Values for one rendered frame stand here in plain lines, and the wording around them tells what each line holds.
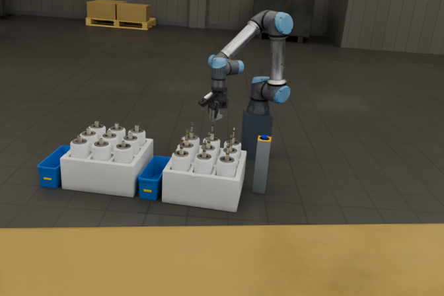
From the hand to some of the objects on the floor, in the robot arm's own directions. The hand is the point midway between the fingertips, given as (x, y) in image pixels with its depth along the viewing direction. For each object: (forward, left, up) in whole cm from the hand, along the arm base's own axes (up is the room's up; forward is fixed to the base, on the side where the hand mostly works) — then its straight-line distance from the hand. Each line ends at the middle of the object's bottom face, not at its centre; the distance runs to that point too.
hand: (211, 122), depth 243 cm
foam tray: (+12, -1, -36) cm, 37 cm away
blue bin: (+12, -29, -36) cm, 47 cm away
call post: (+8, +29, -36) cm, 46 cm away
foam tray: (+4, -55, -36) cm, 66 cm away
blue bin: (+6, -83, -36) cm, 90 cm away
